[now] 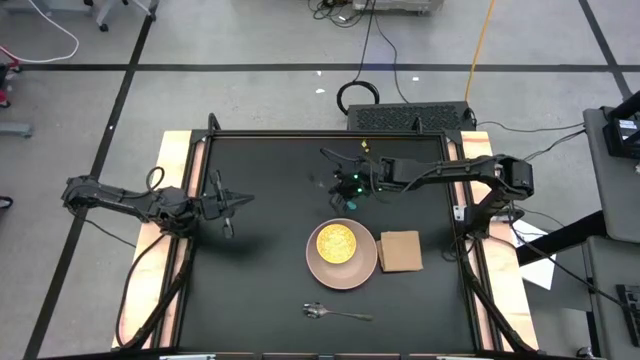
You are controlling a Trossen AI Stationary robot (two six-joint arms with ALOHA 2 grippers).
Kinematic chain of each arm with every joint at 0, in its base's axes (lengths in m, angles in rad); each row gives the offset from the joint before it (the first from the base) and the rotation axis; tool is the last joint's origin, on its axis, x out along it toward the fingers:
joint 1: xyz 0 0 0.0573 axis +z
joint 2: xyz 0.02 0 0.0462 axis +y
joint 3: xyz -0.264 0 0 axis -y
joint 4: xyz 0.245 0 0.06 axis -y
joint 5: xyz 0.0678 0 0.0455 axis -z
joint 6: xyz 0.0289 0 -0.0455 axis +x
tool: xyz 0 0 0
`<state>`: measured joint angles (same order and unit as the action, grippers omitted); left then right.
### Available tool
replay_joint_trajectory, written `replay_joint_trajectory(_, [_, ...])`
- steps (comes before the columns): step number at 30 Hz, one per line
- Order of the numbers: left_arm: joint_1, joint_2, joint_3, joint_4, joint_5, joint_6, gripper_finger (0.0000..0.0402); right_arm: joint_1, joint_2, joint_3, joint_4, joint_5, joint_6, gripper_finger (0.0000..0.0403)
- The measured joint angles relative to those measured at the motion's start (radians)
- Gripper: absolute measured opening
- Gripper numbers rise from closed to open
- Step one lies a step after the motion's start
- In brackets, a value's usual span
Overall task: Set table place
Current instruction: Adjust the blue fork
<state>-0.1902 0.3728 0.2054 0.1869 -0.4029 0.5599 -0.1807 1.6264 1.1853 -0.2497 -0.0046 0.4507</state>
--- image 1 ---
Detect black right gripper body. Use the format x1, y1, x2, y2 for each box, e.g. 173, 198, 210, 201
319, 147, 372, 212

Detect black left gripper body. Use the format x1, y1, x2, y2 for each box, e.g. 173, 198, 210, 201
199, 169, 236, 240

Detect beige ceramic bowl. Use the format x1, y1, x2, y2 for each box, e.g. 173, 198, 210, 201
305, 217, 379, 291

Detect silver metal spoon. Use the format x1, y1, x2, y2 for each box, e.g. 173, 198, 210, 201
301, 301, 375, 323

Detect light wooden table board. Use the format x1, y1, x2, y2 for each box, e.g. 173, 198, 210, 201
458, 130, 540, 351
112, 130, 194, 350

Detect black computer case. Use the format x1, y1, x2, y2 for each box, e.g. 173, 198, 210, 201
346, 101, 477, 133

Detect folded tan cloth napkin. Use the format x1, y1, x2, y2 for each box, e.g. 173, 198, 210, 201
375, 229, 425, 274

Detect white equipment box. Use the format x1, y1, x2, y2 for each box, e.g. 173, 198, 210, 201
352, 0, 444, 14

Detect white paper sheet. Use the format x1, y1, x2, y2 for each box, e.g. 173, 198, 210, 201
509, 219, 557, 291

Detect grey rolling cart base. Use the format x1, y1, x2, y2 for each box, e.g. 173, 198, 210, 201
82, 0, 161, 33

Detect grey metal foot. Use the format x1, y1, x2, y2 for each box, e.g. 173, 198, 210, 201
0, 122, 34, 139

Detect black metal bar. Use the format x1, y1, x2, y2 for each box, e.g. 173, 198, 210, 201
514, 209, 609, 266

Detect grey cart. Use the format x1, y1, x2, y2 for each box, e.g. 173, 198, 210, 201
582, 105, 640, 245

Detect grey side table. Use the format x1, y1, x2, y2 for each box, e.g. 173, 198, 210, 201
582, 234, 640, 360

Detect black device with screen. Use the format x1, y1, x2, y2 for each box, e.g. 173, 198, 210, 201
602, 89, 640, 160

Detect black keyboard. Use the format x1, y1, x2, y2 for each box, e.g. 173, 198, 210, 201
615, 283, 640, 347

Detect black table frame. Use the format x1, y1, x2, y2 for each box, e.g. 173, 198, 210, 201
112, 112, 541, 360

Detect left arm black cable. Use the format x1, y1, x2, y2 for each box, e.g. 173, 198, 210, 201
145, 166, 166, 194

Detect coiled black cable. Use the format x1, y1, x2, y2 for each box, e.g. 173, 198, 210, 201
335, 79, 381, 116

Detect thin black cable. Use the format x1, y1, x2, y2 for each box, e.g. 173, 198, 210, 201
352, 0, 377, 84

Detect thick black cable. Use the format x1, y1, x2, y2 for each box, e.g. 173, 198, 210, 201
114, 232, 169, 349

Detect tangled black cables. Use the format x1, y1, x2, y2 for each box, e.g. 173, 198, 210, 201
307, 0, 362, 29

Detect yellow cable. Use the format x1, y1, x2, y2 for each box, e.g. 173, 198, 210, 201
463, 0, 497, 104

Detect white cable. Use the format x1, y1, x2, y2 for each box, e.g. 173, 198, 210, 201
0, 0, 81, 65

